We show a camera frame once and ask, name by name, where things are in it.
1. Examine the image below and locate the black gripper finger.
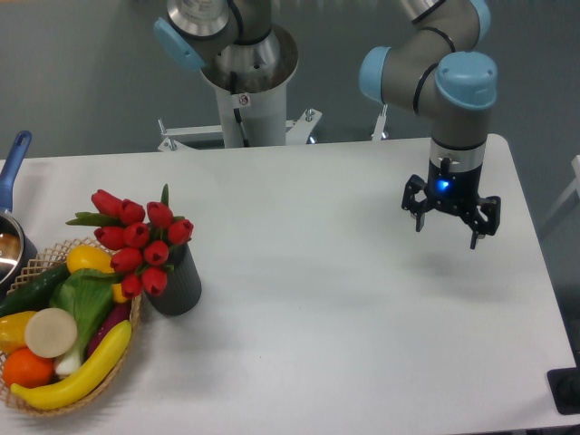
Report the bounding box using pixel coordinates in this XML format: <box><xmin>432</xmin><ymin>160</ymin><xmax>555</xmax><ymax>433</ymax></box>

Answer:
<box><xmin>459</xmin><ymin>196</ymin><xmax>501</xmax><ymax>250</ymax></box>
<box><xmin>401</xmin><ymin>174</ymin><xmax>437</xmax><ymax>232</ymax></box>

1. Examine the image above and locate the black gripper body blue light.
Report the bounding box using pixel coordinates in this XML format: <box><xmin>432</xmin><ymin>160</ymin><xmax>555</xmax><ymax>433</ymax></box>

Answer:
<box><xmin>426</xmin><ymin>162</ymin><xmax>482</xmax><ymax>222</ymax></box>

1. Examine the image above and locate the red tulip bouquet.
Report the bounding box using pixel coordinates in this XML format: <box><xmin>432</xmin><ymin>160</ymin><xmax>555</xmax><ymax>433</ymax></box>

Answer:
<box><xmin>66</xmin><ymin>185</ymin><xmax>194</xmax><ymax>298</ymax></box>

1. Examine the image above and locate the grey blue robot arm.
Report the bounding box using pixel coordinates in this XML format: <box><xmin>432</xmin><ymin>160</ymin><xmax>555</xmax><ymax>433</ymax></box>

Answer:
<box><xmin>153</xmin><ymin>1</ymin><xmax>501</xmax><ymax>241</ymax></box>

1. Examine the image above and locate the dark grey ribbed vase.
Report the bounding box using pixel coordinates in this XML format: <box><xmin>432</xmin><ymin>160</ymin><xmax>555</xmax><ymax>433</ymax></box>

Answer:
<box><xmin>140</xmin><ymin>218</ymin><xmax>202</xmax><ymax>316</ymax></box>

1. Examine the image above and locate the black device at table edge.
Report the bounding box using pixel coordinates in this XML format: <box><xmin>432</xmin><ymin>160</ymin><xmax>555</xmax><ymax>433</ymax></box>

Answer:
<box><xmin>546</xmin><ymin>367</ymin><xmax>579</xmax><ymax>415</ymax></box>

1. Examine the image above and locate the purple eggplant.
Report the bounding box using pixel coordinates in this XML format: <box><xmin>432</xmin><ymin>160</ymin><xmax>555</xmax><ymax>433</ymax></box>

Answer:
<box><xmin>85</xmin><ymin>302</ymin><xmax>131</xmax><ymax>358</ymax></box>

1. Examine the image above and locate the yellow bell pepper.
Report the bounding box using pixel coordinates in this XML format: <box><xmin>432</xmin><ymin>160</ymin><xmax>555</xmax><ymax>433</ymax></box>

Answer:
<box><xmin>65</xmin><ymin>245</ymin><xmax>129</xmax><ymax>306</ymax></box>

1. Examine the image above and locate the green lettuce leaf vegetable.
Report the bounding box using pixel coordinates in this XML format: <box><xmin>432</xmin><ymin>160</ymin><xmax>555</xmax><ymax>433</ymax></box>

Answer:
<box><xmin>49</xmin><ymin>269</ymin><xmax>114</xmax><ymax>379</ymax></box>

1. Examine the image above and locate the woven wicker basket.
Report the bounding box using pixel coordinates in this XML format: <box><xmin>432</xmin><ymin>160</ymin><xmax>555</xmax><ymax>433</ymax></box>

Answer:
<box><xmin>1</xmin><ymin>237</ymin><xmax>141</xmax><ymax>417</ymax></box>

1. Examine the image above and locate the green cucumber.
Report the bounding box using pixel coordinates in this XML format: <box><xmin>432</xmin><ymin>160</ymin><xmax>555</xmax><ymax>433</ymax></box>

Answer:
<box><xmin>1</xmin><ymin>264</ymin><xmax>70</xmax><ymax>317</ymax></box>

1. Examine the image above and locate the beige round slice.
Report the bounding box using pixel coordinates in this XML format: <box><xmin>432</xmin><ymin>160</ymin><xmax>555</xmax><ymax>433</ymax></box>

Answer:
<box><xmin>24</xmin><ymin>308</ymin><xmax>78</xmax><ymax>358</ymax></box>

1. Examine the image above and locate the yellow banana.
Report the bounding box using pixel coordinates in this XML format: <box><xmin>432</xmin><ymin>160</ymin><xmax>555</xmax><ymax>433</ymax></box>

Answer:
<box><xmin>10</xmin><ymin>320</ymin><xmax>132</xmax><ymax>411</ymax></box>

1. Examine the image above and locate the orange fruit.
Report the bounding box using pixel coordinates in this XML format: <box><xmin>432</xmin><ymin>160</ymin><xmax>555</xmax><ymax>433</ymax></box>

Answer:
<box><xmin>2</xmin><ymin>348</ymin><xmax>53</xmax><ymax>388</ymax></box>

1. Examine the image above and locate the white frame at right edge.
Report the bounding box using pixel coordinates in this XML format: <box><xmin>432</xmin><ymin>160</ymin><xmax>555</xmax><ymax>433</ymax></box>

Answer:
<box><xmin>540</xmin><ymin>155</ymin><xmax>579</xmax><ymax>232</ymax></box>

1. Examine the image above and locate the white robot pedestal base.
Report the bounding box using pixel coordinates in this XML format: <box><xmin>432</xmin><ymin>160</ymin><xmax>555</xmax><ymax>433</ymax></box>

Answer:
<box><xmin>153</xmin><ymin>11</ymin><xmax>298</xmax><ymax>148</ymax></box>

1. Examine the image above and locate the black cable on pedestal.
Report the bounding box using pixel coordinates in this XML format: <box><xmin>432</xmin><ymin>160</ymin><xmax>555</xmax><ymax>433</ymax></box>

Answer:
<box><xmin>227</xmin><ymin>71</ymin><xmax>251</xmax><ymax>148</ymax></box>

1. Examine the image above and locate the blue handled saucepan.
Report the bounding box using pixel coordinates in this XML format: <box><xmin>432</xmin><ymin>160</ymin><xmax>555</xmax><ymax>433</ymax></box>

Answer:
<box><xmin>1</xmin><ymin>130</ymin><xmax>37</xmax><ymax>299</ymax></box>

